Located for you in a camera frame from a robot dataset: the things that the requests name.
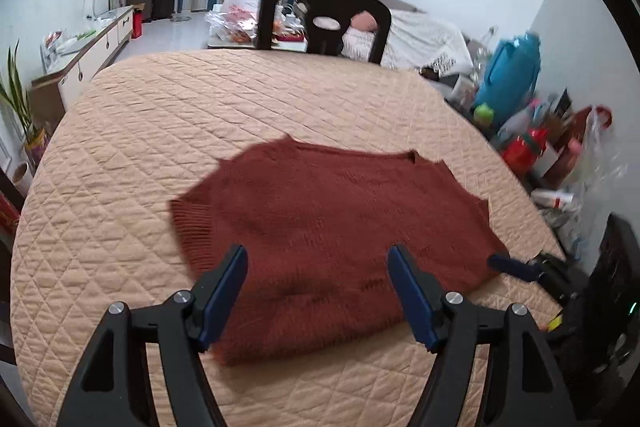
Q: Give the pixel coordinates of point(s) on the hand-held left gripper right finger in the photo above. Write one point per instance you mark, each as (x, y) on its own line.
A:
(412, 292)

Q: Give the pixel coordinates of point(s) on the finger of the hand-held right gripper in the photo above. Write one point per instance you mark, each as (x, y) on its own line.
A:
(502, 263)

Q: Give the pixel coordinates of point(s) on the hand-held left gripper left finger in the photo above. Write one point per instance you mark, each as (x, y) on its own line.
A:
(225, 292)

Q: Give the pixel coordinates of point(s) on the rust red knit sweater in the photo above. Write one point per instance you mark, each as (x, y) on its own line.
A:
(325, 217)

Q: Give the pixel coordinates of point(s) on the red plastic container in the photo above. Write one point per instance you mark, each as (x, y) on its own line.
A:
(522, 152)

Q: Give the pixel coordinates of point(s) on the clear plastic bag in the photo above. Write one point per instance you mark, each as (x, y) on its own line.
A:
(595, 167)

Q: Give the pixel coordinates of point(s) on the blue thermos jug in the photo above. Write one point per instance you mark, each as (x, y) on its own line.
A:
(510, 72)

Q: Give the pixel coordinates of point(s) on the beige quilted table cover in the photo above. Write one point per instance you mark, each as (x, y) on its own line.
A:
(175, 107)

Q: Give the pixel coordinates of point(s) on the white bed blanket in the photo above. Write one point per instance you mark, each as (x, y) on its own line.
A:
(425, 32)

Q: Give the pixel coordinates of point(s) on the pink pillow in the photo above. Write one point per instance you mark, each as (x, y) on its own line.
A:
(364, 21)

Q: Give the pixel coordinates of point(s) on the white low cabinet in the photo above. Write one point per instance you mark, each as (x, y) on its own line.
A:
(100, 42)

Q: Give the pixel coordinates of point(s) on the green potted plant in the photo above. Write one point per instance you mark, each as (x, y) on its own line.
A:
(17, 97)

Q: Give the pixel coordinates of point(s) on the plastic bag of snacks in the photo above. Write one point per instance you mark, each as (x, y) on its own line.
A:
(240, 7)

